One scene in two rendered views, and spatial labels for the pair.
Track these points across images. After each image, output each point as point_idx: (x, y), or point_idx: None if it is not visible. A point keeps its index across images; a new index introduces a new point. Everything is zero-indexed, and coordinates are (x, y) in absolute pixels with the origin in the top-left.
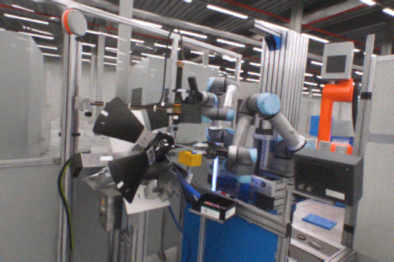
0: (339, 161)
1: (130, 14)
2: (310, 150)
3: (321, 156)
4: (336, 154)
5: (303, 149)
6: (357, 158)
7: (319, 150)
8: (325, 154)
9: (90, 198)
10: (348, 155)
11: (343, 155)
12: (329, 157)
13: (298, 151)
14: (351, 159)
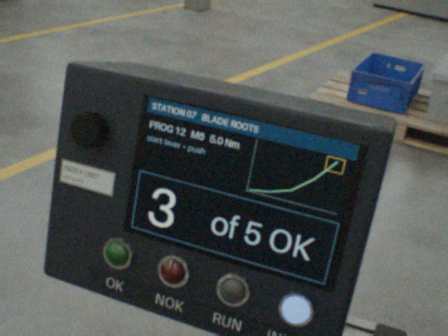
0: (179, 72)
1: None
2: (329, 109)
3: (256, 89)
4: (190, 81)
5: (381, 121)
6: (102, 63)
7: (280, 101)
8: (241, 90)
9: None
10: (132, 71)
11: (159, 74)
12: (219, 82)
13: (384, 118)
14: (128, 65)
